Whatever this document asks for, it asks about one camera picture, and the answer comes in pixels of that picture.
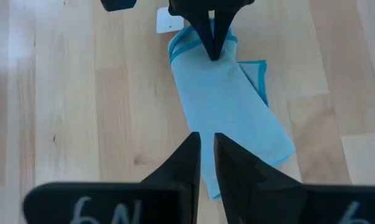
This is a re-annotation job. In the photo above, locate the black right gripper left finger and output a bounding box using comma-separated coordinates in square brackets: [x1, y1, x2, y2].
[22, 132, 202, 224]

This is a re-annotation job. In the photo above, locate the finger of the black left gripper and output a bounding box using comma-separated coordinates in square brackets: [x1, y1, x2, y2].
[214, 9, 240, 61]
[184, 11, 215, 60]

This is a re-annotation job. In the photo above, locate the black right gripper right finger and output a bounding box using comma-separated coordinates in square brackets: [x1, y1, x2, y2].
[214, 133, 375, 224]

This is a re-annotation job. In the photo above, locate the blue microfiber towel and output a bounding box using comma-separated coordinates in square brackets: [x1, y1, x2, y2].
[167, 18, 297, 200]

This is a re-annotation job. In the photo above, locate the white label sticker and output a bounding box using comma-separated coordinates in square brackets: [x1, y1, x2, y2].
[155, 6, 185, 34]

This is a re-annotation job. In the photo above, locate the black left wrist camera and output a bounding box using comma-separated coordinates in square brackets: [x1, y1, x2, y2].
[100, 0, 137, 12]

